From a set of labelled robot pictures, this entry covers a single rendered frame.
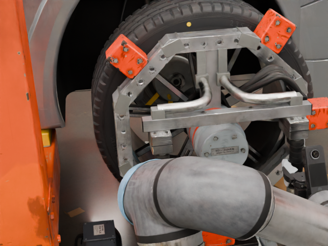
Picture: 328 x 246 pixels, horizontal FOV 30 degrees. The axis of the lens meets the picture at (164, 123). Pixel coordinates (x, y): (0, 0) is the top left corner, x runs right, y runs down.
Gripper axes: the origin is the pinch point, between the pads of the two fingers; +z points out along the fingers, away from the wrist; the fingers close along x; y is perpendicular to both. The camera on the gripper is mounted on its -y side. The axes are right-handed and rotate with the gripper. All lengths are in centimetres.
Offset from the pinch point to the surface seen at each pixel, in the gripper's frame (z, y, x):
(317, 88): 55, 3, 27
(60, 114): 55, 4, -61
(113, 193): 138, 83, -44
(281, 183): 127, 82, 40
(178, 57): 64, -9, -19
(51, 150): 52, 15, -65
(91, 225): 43, 40, -54
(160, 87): 61, 0, -26
